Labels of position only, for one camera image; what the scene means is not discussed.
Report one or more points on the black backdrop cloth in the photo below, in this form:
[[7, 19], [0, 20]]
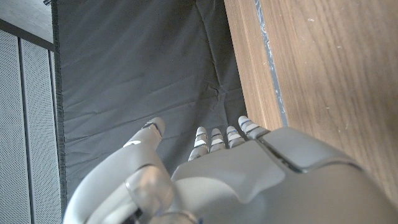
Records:
[[133, 77]]

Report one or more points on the grey tape line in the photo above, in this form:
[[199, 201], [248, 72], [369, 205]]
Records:
[[273, 68]]

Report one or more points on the perforated grey metal panel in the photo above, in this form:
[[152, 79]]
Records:
[[18, 140]]

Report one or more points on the black backdrop stand pole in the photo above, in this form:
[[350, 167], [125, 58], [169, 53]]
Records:
[[47, 2]]

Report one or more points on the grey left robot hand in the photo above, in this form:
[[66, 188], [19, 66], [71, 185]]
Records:
[[236, 186]]

